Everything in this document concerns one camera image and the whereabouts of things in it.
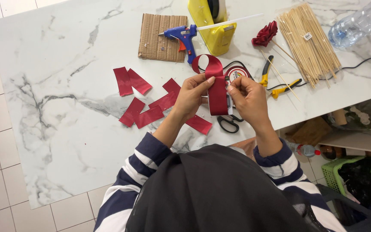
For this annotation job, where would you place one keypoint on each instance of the person's left hand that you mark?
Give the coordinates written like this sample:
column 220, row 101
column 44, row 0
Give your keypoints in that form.
column 187, row 98

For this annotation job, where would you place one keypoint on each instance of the person's right hand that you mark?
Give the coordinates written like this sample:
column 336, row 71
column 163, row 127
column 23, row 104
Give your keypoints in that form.
column 253, row 101

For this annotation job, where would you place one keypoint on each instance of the white printed card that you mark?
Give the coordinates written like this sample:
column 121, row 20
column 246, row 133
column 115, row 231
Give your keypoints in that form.
column 229, row 102

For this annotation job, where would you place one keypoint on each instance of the long red satin ribbon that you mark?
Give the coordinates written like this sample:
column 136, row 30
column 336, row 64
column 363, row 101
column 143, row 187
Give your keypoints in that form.
column 217, row 96

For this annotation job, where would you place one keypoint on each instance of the black scissors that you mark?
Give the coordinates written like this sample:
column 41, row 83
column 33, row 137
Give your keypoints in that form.
column 228, row 123

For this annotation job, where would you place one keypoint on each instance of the white ribbon spool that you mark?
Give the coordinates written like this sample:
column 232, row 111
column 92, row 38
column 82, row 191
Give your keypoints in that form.
column 238, row 71

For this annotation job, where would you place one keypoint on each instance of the cut red ribbon pieces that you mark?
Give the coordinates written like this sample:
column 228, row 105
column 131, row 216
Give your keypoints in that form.
column 132, row 111

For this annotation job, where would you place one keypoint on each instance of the single bamboo skewer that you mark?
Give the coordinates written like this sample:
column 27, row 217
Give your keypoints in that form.
column 283, row 51

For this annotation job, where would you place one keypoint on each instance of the blue hot glue gun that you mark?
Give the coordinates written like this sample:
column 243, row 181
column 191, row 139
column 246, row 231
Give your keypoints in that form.
column 185, row 35

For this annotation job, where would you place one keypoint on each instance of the brown corrugated cardboard piece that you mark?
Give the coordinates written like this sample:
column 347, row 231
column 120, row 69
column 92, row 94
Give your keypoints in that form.
column 159, row 37

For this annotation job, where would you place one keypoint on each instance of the red ribbon rose on skewer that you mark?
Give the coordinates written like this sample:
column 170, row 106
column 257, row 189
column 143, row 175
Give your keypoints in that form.
column 265, row 34

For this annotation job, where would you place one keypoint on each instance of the yellow tape dispenser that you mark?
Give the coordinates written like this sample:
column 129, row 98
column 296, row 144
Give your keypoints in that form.
column 219, row 37

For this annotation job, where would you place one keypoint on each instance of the small red capped bottle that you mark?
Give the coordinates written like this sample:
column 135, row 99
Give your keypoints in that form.
column 304, row 150

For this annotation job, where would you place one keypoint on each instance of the bundle of bamboo skewers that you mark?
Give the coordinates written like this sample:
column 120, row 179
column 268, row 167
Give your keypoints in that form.
column 311, row 43

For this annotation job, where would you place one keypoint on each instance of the white glue stick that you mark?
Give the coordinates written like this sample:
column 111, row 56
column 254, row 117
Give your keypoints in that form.
column 230, row 22

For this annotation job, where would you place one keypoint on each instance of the clear tape roll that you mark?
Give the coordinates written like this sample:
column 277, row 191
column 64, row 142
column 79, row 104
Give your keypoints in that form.
column 218, row 9

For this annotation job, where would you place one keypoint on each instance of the black headscarf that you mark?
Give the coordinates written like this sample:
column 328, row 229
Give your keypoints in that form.
column 214, row 193

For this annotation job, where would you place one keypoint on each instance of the navy white striped shirt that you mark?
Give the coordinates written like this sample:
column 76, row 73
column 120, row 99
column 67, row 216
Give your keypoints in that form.
column 130, row 180

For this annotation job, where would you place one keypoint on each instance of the cluttered low shelf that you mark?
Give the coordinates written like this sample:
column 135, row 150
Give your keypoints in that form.
column 349, row 129

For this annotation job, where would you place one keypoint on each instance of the green plastic basket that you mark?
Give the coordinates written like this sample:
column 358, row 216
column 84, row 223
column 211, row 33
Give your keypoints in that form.
column 332, row 174

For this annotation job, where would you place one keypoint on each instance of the clear plastic water bottle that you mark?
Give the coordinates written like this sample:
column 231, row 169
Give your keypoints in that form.
column 359, row 24

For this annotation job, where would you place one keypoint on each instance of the black bag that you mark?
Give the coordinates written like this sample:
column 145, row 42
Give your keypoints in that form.
column 359, row 212

